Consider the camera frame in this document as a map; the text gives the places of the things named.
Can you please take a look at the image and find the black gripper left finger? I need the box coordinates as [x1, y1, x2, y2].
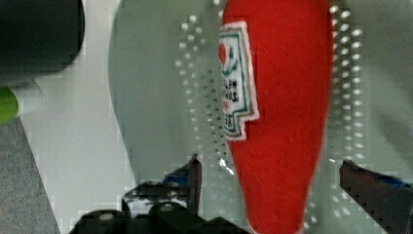
[69, 155, 250, 234]

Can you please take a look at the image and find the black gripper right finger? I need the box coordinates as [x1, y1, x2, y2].
[339, 160, 413, 234]

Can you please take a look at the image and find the red plush ketchup bottle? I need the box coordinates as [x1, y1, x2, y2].
[218, 0, 333, 234]

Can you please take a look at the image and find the green oval strainer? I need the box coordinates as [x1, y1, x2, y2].
[109, 0, 412, 234]

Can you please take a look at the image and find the green slotted spatula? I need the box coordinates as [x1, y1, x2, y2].
[0, 87, 19, 124]

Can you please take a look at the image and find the black pan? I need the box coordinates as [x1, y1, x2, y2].
[0, 0, 85, 82]

